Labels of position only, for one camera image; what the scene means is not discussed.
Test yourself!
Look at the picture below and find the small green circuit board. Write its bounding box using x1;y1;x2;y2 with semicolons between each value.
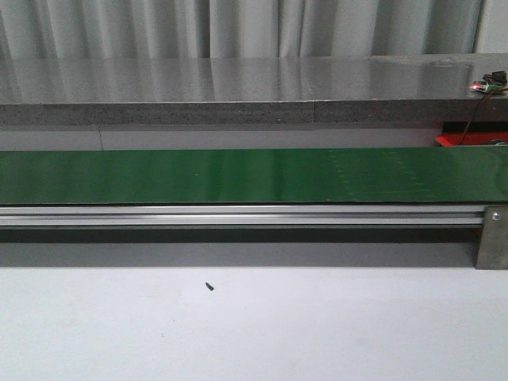
469;71;507;94

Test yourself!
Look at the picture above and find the aluminium conveyor side rail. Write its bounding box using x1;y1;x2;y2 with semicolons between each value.
1;205;486;227

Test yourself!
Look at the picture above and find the grey stone counter slab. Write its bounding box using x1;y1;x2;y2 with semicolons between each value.
1;53;507;125

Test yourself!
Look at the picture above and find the red plastic tray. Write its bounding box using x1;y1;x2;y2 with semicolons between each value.
435;132;507;147

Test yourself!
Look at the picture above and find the grey pleated curtain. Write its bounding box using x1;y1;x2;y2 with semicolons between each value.
1;1;483;60

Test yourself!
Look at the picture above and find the steel conveyor support bracket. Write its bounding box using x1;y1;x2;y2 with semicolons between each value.
475;205;508;270

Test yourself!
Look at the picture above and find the green conveyor belt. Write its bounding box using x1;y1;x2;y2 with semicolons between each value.
1;147;507;205

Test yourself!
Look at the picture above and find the red and black wire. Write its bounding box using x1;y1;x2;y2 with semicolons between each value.
460;87;495;147

